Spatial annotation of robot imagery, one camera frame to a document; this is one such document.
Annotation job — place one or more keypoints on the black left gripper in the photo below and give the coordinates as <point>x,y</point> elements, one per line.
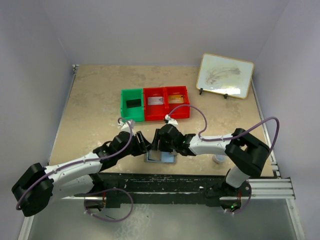
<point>144,145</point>

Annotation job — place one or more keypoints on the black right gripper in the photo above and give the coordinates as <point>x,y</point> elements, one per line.
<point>157,138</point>

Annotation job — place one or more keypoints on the grey leather card holder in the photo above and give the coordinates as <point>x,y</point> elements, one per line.
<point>155,162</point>

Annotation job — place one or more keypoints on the red bin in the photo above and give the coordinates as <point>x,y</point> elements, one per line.
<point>154,112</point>
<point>183,112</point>

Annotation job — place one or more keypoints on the green bin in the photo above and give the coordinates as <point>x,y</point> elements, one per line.
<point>137,113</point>

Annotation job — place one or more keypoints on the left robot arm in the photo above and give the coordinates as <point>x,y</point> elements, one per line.
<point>41,185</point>

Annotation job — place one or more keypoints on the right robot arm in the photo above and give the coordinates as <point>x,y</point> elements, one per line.
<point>248,153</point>

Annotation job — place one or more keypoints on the blue credit card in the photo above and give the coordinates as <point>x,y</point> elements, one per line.
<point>168,158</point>

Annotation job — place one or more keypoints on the silver card in bin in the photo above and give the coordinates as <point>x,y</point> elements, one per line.
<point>155,100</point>

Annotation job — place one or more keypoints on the black card in bin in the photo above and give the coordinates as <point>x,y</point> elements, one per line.
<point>133,103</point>

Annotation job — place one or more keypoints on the gold card in bin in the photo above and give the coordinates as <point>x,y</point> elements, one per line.
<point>176,99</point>

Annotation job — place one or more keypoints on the small clear cup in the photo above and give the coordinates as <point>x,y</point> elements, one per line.
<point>219,159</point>

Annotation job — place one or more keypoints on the black whiteboard stand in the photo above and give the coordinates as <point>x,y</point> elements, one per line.
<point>201,90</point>

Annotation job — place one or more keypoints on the yellow framed whiteboard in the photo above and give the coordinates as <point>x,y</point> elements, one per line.
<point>225,75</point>

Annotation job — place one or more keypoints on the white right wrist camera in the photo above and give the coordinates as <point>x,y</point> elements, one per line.
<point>170,120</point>

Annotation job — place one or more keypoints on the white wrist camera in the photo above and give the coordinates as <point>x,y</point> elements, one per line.
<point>170,120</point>
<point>126,125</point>

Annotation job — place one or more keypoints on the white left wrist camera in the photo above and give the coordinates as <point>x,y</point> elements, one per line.
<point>126,125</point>

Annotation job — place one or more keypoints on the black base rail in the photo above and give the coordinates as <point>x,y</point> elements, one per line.
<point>166,189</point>

